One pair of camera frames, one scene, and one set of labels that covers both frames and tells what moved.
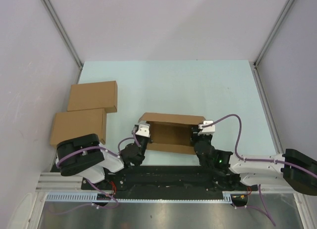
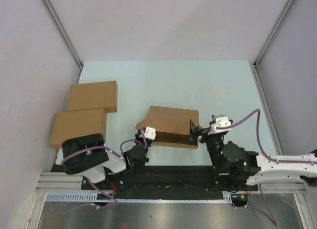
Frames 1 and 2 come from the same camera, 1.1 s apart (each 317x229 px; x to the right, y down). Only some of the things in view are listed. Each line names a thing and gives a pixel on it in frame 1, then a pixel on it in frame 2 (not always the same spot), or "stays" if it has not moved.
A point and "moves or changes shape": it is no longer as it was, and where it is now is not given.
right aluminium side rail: x=267 y=110 stays
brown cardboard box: x=171 y=132 moves or changes shape
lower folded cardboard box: x=73 y=125 stays
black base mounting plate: x=167 y=178 stays
